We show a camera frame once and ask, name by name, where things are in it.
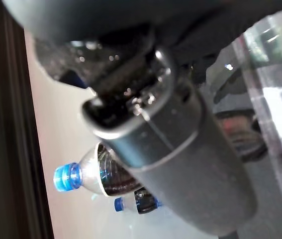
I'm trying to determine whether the Pepsi cola bottle blue cap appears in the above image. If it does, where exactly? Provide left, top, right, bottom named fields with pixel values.
left=114, top=188, right=165, bottom=215
left=53, top=142, right=143, bottom=198

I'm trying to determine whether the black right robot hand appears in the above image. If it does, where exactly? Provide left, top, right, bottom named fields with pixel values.
left=1, top=0, right=282, bottom=230

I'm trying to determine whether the dark upper shelf board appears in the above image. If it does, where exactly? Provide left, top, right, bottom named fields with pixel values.
left=0, top=0, right=56, bottom=239

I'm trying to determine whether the black store shelf unit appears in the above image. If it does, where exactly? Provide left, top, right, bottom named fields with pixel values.
left=197, top=44, right=282, bottom=239

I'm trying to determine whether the clear plastic price rail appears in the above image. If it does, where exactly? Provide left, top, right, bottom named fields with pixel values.
left=231, top=6, right=282, bottom=239

